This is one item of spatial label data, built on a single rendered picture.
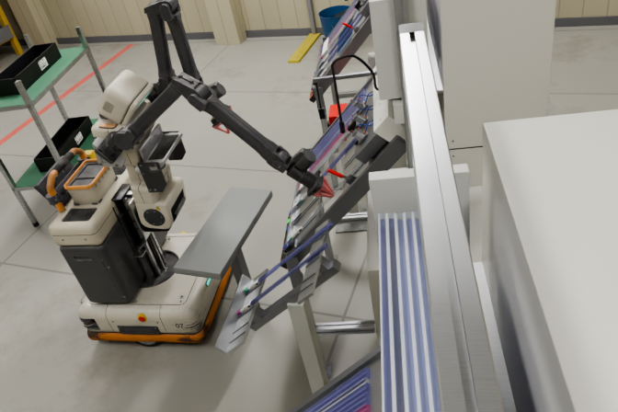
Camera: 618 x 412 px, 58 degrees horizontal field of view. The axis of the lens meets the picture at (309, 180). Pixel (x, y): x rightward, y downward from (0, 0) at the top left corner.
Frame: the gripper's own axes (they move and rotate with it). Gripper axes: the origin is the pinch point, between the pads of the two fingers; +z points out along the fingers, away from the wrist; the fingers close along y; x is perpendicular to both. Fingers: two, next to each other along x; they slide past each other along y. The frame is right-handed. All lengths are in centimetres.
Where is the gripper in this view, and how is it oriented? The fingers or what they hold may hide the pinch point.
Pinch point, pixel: (331, 194)
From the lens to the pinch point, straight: 218.0
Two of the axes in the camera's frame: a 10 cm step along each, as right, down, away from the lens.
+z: 8.1, 5.1, 2.9
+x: -5.8, 6.2, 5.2
